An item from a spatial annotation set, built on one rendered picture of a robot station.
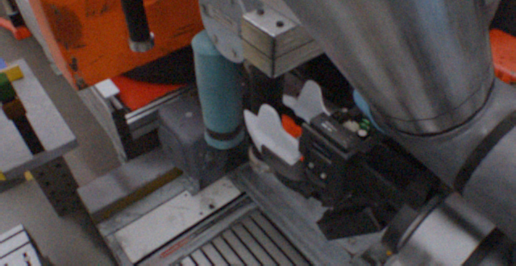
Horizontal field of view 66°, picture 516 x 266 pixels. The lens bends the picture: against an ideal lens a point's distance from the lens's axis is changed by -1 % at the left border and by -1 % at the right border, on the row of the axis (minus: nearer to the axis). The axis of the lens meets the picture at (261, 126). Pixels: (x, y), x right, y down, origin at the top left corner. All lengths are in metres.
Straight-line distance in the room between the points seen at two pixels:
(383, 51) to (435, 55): 0.02
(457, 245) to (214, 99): 0.57
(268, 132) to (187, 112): 0.71
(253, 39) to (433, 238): 0.23
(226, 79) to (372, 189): 0.46
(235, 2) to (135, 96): 0.91
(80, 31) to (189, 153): 0.39
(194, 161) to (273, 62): 0.73
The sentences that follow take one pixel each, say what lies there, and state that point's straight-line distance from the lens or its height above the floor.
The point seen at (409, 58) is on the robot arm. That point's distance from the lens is 0.17.
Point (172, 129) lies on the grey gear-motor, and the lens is 1.09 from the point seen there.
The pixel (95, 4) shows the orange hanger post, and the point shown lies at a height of 0.72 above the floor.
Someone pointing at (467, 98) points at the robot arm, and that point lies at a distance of 0.23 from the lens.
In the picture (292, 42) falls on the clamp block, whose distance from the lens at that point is 0.39.
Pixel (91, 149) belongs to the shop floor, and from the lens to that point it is 1.67.
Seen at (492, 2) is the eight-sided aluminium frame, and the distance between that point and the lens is 0.53.
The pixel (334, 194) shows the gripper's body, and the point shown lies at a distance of 0.37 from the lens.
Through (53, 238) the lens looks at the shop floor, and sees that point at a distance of 1.47.
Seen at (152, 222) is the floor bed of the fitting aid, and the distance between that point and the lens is 1.30.
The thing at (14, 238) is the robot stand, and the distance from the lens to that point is 1.23.
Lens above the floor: 1.14
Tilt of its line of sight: 45 degrees down
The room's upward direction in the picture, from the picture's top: straight up
